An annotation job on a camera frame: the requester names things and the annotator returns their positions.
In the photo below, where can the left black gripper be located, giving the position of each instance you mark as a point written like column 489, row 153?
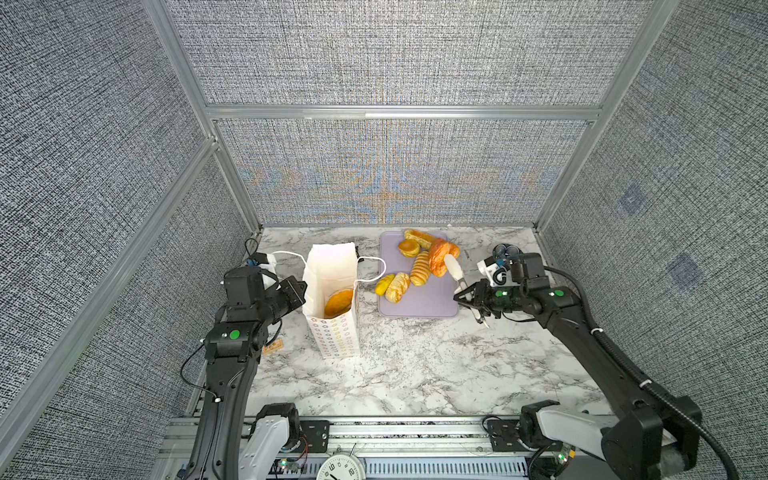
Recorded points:
column 296, row 297

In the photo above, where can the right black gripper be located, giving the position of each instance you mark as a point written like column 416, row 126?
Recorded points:
column 479, row 299

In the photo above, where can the reddish brown croissant pastry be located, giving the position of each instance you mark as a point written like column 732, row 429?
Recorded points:
column 439, row 249

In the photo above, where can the sesame oval bread roll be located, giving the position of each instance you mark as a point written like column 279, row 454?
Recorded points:
column 339, row 303

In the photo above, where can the white patterned paper bag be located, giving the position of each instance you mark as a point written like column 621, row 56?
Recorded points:
column 329, row 268

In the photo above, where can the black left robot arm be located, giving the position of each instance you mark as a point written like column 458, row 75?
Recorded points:
column 233, row 349

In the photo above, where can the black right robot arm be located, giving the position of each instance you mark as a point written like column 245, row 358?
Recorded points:
column 651, row 434

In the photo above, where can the striped twisted bread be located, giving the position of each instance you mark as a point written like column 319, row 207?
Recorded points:
column 420, row 271

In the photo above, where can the long glazed bread stick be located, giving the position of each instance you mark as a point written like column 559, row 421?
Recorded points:
column 423, row 239

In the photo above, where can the pale braided bread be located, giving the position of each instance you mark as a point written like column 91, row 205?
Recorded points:
column 397, row 287

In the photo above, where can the yellow lemon shaped bread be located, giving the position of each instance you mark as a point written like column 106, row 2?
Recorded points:
column 383, row 284

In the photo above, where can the lilac plastic tray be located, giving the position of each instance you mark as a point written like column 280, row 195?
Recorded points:
column 427, row 296

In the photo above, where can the small round bun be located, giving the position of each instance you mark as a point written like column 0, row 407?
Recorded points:
column 409, row 248

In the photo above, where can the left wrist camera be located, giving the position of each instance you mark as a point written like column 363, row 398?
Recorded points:
column 247, row 284

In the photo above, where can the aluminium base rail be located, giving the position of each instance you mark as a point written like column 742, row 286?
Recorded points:
column 416, row 447

